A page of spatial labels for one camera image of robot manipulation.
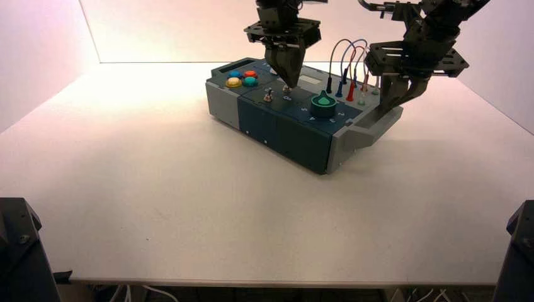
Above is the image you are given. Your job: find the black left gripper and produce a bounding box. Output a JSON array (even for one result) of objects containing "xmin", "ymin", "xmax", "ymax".
[{"xmin": 244, "ymin": 7, "xmax": 322, "ymax": 88}]

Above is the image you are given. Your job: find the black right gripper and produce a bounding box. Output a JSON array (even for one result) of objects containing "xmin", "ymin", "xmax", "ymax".
[{"xmin": 365, "ymin": 39, "xmax": 470, "ymax": 113}]

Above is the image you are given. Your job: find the dark teal grey task box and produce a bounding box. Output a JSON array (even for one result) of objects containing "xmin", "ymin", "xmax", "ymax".
[{"xmin": 205, "ymin": 57, "xmax": 404, "ymax": 175}]

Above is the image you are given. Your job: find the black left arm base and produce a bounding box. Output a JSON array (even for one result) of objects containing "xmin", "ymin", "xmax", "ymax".
[{"xmin": 0, "ymin": 197, "xmax": 74, "ymax": 302}]

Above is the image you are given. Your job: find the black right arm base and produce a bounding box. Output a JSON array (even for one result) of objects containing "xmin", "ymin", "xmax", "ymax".
[{"xmin": 492, "ymin": 199, "xmax": 534, "ymax": 302}]

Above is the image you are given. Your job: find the green-white banana plug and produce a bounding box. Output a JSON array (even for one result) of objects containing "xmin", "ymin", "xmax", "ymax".
[{"xmin": 358, "ymin": 75, "xmax": 380, "ymax": 106}]

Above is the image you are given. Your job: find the dark teal green rotary knob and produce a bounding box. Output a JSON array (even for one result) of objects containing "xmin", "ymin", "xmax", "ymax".
[{"xmin": 310, "ymin": 90, "xmax": 338, "ymax": 119}]

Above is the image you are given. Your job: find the red jumper cable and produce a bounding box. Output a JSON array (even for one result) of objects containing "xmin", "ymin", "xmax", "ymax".
[{"xmin": 345, "ymin": 45, "xmax": 370, "ymax": 103}]

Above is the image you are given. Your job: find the black jumper cable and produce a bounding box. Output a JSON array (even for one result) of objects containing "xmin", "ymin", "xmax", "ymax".
[{"xmin": 326, "ymin": 38, "xmax": 355, "ymax": 94}]

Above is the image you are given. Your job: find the blue jumper cable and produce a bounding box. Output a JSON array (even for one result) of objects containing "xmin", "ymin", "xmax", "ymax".
[{"xmin": 335, "ymin": 39, "xmax": 369, "ymax": 99}]

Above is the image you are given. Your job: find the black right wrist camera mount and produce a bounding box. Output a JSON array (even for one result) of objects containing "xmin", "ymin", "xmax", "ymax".
[{"xmin": 358, "ymin": 0, "xmax": 422, "ymax": 21}]

